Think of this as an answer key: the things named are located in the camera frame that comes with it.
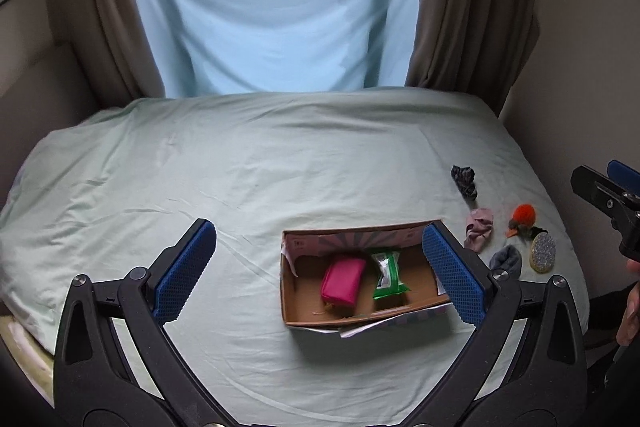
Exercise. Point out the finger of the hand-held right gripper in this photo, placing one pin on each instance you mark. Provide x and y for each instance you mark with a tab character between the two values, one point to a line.
597	192
625	174

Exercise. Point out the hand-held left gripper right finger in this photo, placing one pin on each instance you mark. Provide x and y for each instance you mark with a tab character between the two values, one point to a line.
455	272

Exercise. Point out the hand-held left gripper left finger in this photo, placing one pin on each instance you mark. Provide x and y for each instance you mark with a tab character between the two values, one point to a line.
182	272

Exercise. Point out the pink sock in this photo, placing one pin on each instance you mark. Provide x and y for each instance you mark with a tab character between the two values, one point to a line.
479	227

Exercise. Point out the grey sock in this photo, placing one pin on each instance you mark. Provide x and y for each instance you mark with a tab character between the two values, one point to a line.
506	261

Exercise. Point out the orange pom-pom toy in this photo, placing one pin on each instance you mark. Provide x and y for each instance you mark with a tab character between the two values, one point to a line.
523	214

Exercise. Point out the round glittery sponge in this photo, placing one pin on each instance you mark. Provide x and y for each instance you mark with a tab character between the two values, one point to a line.
542	253

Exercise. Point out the dark patterned scrunchie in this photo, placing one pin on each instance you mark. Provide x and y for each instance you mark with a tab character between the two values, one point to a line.
465	181

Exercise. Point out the cardboard box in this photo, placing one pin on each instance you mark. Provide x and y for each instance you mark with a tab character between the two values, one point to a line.
350	302

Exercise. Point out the person's right hand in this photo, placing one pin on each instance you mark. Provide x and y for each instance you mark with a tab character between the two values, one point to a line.
629	307

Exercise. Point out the green wet wipes packet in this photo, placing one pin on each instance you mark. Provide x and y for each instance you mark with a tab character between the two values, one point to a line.
391	279

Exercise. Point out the pink zip pouch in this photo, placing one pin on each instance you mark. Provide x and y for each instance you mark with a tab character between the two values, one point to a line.
344	282

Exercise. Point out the light green bed sheet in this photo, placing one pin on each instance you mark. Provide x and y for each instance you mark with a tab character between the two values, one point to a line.
250	167

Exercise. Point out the cream mattress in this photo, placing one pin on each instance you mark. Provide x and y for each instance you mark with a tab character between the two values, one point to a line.
25	357

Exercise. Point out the brown curtain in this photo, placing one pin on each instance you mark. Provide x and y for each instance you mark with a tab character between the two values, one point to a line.
470	7
107	7

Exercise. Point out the light blue hanging cloth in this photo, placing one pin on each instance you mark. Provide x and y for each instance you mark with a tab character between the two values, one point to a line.
270	17

